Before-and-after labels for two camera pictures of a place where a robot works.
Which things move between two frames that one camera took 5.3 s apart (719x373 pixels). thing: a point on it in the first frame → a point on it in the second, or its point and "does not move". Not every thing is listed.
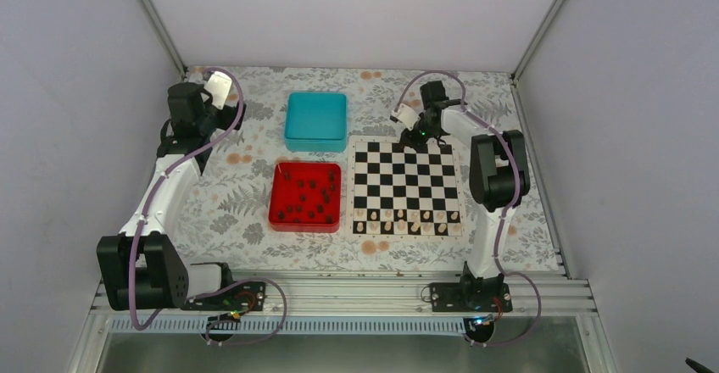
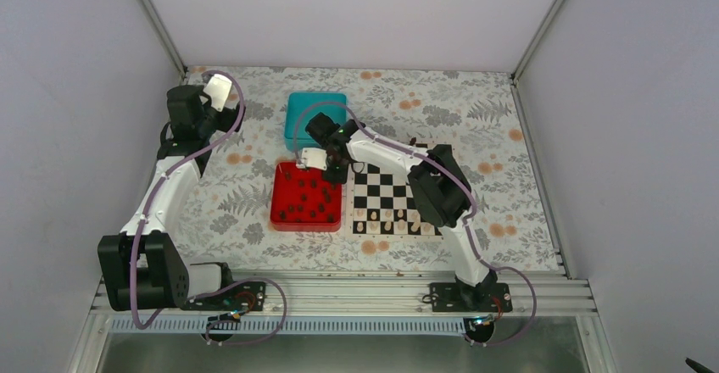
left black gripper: x=229 y=118 does not move
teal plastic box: x=315 y=122 does not move
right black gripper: x=415 y=143 → x=337 y=177
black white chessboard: x=396 y=192 does not move
